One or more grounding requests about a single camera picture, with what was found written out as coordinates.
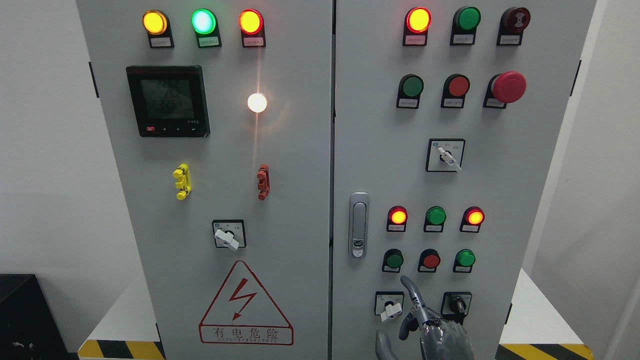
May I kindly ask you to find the red electrical hazard warning sticker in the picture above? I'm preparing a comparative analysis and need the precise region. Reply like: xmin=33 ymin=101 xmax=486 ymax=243
xmin=198 ymin=260 xmax=294 ymax=346

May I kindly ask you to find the lower red push button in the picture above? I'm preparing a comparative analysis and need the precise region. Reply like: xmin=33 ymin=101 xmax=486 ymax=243
xmin=417 ymin=248 xmax=441 ymax=273

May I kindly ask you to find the black knob selector switch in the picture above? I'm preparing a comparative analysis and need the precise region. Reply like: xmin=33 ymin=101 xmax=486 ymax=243
xmin=440 ymin=291 xmax=473 ymax=325

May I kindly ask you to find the lower left red indicator lamp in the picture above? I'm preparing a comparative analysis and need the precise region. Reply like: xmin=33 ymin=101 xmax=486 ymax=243
xmin=386 ymin=205 xmax=409 ymax=232

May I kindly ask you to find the silver cabinet door handle lock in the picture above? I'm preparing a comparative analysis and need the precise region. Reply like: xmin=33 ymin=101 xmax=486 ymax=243
xmin=347 ymin=192 xmax=370 ymax=259

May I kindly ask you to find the black digital power meter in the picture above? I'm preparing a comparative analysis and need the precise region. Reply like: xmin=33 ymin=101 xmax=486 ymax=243
xmin=126 ymin=64 xmax=210 ymax=138

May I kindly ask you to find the red indicator lamp top left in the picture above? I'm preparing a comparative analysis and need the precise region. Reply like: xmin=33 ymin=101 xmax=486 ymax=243
xmin=238 ymin=8 xmax=266 ymax=48

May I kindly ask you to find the green indicator lamp top left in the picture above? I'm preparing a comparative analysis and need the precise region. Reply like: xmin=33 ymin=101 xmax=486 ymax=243
xmin=190 ymin=8 xmax=222 ymax=48

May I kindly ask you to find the grey right cabinet door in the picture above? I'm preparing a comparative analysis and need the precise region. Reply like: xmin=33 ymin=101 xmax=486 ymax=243
xmin=331 ymin=0 xmax=595 ymax=360

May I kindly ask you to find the white platform with hazard stripes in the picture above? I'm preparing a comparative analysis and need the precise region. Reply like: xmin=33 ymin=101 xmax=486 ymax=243
xmin=77 ymin=271 xmax=594 ymax=360

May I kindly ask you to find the yellow indicator lamp top left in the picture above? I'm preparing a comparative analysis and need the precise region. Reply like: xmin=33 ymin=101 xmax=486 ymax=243
xmin=142 ymin=9 xmax=175 ymax=49

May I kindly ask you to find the black box lower left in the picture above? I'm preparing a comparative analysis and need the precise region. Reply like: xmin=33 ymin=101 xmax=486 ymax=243
xmin=0 ymin=274 xmax=70 ymax=360

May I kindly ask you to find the upper red push button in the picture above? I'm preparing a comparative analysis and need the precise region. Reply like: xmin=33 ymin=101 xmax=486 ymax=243
xmin=440 ymin=73 xmax=470 ymax=109

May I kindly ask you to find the red push button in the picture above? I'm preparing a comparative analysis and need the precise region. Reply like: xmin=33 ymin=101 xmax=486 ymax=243
xmin=440 ymin=73 xmax=470 ymax=109
xmin=417 ymin=248 xmax=441 ymax=273

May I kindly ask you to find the yellow terminal connector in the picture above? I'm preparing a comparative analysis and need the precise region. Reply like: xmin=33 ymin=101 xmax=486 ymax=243
xmin=173 ymin=162 xmax=192 ymax=201

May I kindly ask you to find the red indicator lamp top right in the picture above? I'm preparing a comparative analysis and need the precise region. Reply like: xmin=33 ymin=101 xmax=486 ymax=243
xmin=402 ymin=6 xmax=432 ymax=47

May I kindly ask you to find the green indicator lamp top right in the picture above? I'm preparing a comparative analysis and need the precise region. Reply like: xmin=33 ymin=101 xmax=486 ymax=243
xmin=450 ymin=6 xmax=482 ymax=46

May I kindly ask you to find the red indicator lamp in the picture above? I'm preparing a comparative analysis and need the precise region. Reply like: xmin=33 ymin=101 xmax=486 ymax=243
xmin=402 ymin=6 xmax=432 ymax=47
xmin=238 ymin=8 xmax=266 ymax=48
xmin=386 ymin=205 xmax=409 ymax=232
xmin=459 ymin=206 xmax=485 ymax=234

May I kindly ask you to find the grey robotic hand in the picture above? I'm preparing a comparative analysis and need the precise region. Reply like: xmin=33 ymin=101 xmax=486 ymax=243
xmin=398 ymin=275 xmax=475 ymax=360

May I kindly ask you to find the white lit indicator lamp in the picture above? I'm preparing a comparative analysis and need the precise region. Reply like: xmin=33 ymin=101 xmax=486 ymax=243
xmin=247 ymin=92 xmax=268 ymax=114

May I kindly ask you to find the lower right red indicator lamp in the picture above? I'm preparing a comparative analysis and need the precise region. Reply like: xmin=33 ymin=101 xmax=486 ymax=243
xmin=459 ymin=206 xmax=485 ymax=234

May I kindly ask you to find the left door rotary selector switch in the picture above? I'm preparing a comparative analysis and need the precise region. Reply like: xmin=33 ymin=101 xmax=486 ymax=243
xmin=211 ymin=219 xmax=247 ymax=251

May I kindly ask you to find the green indicator lamp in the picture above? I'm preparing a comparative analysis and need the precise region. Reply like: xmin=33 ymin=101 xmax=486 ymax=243
xmin=450 ymin=6 xmax=482 ymax=46
xmin=423 ymin=206 xmax=447 ymax=233
xmin=190 ymin=8 xmax=222 ymax=48

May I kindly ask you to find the upper right rotary selector switch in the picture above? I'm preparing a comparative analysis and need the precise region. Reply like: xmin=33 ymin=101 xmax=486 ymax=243
xmin=425 ymin=138 xmax=466 ymax=173

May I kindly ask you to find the green push button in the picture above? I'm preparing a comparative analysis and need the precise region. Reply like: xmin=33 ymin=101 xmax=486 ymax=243
xmin=396 ymin=73 xmax=425 ymax=110
xmin=381 ymin=248 xmax=404 ymax=273
xmin=452 ymin=249 xmax=477 ymax=274

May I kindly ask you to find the grey cabinet door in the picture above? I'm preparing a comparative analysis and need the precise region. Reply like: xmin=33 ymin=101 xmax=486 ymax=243
xmin=331 ymin=0 xmax=595 ymax=360
xmin=77 ymin=0 xmax=333 ymax=360

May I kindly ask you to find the red emergency stop mushroom button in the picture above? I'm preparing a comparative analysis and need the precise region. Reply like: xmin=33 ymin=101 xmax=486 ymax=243
xmin=483 ymin=70 xmax=527 ymax=109

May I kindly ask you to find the lower middle green indicator lamp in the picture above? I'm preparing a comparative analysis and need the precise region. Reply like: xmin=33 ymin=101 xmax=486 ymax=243
xmin=423 ymin=206 xmax=447 ymax=233

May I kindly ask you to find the lower left white selector switch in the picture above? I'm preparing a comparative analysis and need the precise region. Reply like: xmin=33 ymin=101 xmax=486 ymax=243
xmin=374 ymin=291 xmax=405 ymax=324

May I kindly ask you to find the grey left cabinet door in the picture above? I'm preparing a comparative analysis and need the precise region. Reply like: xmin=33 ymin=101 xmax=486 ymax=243
xmin=77 ymin=0 xmax=333 ymax=360

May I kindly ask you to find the red terminal connector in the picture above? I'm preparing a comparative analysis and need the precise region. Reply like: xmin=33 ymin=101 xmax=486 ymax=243
xmin=256 ymin=163 xmax=271 ymax=201

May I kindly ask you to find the dark red buzzer alarm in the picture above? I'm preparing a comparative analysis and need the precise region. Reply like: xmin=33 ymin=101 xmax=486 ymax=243
xmin=496 ymin=7 xmax=531 ymax=47

